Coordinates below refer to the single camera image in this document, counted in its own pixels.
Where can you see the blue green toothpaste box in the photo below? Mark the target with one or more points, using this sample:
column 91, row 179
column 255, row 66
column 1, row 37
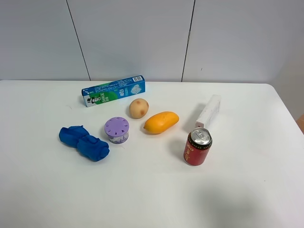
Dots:
column 114, row 90

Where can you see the yellow mango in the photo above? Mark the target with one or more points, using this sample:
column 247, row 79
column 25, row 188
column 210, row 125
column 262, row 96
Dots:
column 161, row 122

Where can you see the white rectangular box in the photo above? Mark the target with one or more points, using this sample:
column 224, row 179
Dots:
column 209, row 112

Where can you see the brown potato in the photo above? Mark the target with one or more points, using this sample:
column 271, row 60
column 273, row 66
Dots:
column 138, row 108

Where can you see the blue cloth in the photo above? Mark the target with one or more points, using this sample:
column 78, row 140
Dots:
column 87, row 145

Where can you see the red soda can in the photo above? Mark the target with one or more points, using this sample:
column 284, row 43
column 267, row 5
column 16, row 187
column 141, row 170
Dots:
column 198, row 144

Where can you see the purple air freshener jar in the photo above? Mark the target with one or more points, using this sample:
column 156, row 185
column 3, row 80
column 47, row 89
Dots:
column 117, row 130

